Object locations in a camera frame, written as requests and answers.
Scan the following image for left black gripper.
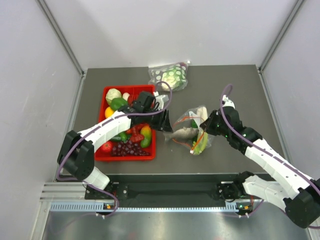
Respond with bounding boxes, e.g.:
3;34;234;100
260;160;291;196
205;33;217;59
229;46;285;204
142;107;173;133

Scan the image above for fake green cucumber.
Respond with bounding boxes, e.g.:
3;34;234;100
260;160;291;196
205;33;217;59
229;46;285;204
191;119;198;129
110;132;131;142

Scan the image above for fake grey fish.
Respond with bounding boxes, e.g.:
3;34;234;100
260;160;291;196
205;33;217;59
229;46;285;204
163;127;199;141

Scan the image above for clear orange zip bag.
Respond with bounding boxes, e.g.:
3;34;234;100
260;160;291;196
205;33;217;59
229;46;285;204
170;105;214;156

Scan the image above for fake celery stalk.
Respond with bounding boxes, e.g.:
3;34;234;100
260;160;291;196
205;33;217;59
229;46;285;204
190;106;208;156

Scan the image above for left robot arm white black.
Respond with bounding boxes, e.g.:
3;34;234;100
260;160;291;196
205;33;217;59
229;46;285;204
57;91;173;199

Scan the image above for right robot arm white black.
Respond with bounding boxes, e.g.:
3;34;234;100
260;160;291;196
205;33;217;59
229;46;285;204
200;106;320;229

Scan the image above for fake mango yellow green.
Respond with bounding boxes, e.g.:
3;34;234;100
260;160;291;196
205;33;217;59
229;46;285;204
140;125;152;148

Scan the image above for fake red lobster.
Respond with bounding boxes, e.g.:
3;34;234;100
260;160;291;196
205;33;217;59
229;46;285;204
125;123;148;143

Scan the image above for fake green cucumber in tray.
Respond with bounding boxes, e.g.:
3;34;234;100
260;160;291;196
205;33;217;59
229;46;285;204
110;132;131;142

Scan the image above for fake cabbage in bag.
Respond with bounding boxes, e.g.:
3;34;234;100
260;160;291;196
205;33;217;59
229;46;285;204
160;64;188;91

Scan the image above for fake purple grapes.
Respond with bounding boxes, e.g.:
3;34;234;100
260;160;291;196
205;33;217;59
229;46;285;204
110;141;150;157

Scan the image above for fake white mushroom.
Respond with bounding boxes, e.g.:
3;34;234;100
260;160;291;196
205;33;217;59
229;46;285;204
122;92;130;101

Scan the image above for clear bag with cabbage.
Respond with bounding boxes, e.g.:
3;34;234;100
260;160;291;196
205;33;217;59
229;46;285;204
148;61;191;92

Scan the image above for fake green bell pepper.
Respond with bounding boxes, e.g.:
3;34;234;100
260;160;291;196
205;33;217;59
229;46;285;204
109;97;128;111

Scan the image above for fake orange yellow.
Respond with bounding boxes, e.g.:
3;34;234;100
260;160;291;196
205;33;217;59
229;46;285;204
104;106;115;119

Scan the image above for fake red strawberry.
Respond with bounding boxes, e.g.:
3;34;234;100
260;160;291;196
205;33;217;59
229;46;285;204
100;141;113;154

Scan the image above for fake white cauliflower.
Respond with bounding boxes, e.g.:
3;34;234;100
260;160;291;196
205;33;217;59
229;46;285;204
105;88;122;105

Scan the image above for red plastic tray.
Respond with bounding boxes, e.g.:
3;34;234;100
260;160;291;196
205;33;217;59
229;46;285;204
94;84;156;162

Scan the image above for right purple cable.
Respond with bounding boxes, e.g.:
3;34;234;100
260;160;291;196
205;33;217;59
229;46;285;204
219;84;320;230

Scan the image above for purple cable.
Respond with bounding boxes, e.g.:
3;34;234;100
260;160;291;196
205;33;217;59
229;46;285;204
219;84;320;230
55;81;173;210

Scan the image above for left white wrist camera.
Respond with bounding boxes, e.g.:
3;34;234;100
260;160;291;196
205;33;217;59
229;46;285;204
153;91;169;111

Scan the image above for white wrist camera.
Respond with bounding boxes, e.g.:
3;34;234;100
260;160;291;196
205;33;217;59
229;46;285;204
153;91;169;111
222;94;235;109

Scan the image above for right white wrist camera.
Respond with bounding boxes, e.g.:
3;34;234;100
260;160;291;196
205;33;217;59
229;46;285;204
222;94;235;109

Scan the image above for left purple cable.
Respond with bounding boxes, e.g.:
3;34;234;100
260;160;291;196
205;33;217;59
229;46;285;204
55;81;173;210

